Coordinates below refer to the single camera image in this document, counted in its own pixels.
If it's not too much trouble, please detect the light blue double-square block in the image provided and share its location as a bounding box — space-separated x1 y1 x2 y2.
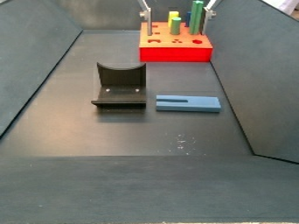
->
156 95 220 113

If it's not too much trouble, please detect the yellow cylinder peg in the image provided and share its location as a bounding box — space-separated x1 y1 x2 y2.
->
168 11 179 27

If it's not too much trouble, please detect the green cylinder peg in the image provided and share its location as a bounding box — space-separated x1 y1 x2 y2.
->
171 17 182 35

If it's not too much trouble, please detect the red shape-sorter board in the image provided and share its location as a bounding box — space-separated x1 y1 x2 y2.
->
139 22 212 62

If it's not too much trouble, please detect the green star-shaped peg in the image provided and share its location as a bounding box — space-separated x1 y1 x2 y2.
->
190 0 204 35

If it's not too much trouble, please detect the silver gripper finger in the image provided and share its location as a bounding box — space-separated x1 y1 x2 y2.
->
202 0 222 34
138 0 152 25

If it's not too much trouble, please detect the dark blue rounded peg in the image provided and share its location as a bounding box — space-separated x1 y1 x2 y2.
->
184 11 192 27

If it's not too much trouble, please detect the black curved holder stand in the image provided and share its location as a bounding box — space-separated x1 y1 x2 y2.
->
91 64 146 107

